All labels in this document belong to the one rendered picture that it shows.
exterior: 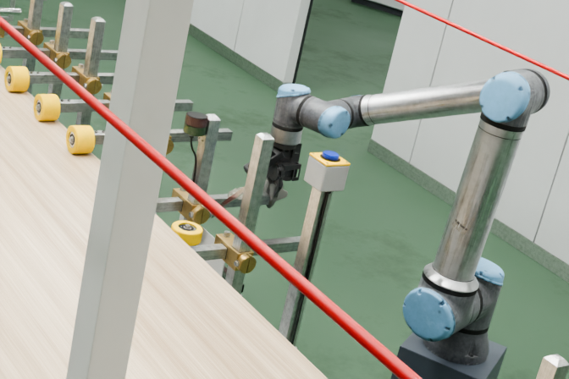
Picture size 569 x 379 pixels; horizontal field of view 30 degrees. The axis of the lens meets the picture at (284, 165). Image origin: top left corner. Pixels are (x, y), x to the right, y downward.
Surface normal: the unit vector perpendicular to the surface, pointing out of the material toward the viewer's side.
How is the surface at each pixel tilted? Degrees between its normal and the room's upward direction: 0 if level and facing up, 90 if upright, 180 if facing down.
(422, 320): 95
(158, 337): 0
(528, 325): 0
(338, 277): 0
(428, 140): 90
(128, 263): 90
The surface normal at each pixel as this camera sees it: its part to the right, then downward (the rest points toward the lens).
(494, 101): -0.57, 0.04
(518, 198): -0.82, 0.04
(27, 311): 0.21, -0.91
